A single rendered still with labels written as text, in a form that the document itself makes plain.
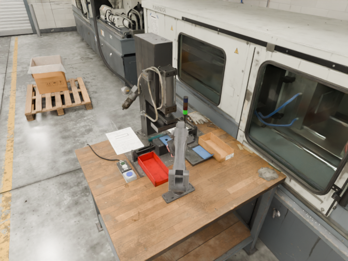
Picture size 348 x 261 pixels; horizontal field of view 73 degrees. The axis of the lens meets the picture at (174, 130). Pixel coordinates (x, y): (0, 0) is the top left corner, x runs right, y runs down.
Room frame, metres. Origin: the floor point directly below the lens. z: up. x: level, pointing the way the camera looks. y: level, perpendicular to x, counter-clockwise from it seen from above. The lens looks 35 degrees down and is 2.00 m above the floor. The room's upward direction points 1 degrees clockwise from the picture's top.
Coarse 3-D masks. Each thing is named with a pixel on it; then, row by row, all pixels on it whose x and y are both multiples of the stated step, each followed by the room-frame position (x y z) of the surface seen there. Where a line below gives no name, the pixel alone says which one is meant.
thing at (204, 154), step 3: (195, 147) 1.34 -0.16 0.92; (198, 147) 1.34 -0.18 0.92; (201, 147) 1.35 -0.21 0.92; (195, 150) 1.31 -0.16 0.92; (204, 150) 1.31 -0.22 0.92; (198, 153) 1.27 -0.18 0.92; (201, 153) 1.27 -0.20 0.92; (204, 153) 1.28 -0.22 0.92; (207, 153) 1.28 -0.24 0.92; (201, 156) 1.24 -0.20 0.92; (204, 156) 1.24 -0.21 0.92; (207, 156) 1.24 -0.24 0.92; (210, 156) 1.24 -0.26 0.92
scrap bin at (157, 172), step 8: (152, 152) 1.24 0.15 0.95; (144, 160) 1.21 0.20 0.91; (152, 160) 1.22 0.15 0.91; (160, 160) 1.16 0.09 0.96; (144, 168) 1.09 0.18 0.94; (152, 168) 1.13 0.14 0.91; (160, 168) 1.14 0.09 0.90; (152, 176) 1.01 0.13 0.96; (160, 176) 1.07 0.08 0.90; (160, 184) 1.00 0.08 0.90
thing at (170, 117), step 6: (150, 108) 1.49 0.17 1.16; (162, 114) 1.37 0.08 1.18; (168, 114) 1.34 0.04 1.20; (162, 120) 1.34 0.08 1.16; (168, 120) 1.30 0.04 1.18; (174, 120) 1.32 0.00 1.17; (156, 126) 1.29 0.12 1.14; (162, 126) 1.29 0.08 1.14; (168, 126) 1.31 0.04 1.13; (174, 126) 1.33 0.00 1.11
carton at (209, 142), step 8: (200, 136) 1.42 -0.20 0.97; (208, 136) 1.46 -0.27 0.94; (216, 136) 1.42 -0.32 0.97; (200, 144) 1.39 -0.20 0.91; (208, 144) 1.32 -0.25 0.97; (216, 144) 1.40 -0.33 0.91; (224, 144) 1.34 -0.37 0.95; (216, 152) 1.24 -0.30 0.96; (224, 152) 1.31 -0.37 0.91; (232, 152) 1.27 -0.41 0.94; (216, 160) 1.23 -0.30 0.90; (224, 160) 1.23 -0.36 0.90
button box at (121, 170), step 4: (88, 144) 1.39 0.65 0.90; (100, 156) 1.24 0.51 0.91; (108, 160) 1.21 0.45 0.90; (112, 160) 1.21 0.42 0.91; (116, 160) 1.21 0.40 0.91; (124, 160) 1.18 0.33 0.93; (120, 164) 1.14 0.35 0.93; (128, 164) 1.15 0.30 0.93; (120, 168) 1.10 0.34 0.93; (124, 168) 1.10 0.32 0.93; (128, 168) 1.11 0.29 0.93
